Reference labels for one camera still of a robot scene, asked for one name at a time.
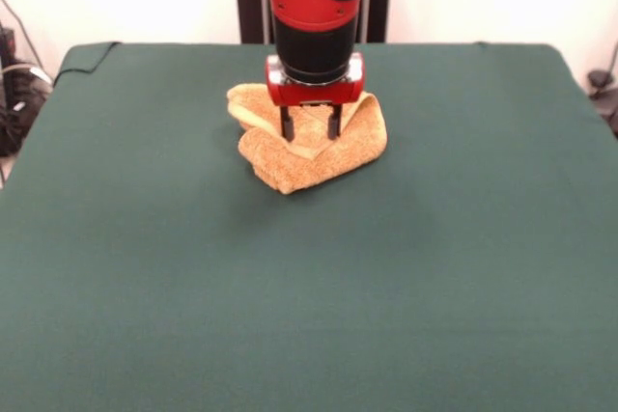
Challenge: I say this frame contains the black box with red light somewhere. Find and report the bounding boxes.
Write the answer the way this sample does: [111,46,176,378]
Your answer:
[0,25,19,66]

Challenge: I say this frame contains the black cable tangle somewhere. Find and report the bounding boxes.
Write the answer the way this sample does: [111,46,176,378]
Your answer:
[0,62,54,158]

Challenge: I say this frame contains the black plug with cable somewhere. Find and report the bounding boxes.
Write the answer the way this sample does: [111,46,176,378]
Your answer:
[586,69,618,138]

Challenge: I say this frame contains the dark green table cloth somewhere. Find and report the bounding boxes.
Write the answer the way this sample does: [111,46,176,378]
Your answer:
[0,41,618,412]

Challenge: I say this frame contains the orange terry towel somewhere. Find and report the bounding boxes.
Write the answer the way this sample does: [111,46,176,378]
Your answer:
[225,82,389,196]

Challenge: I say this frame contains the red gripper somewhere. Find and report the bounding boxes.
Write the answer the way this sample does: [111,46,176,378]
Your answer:
[267,52,369,143]

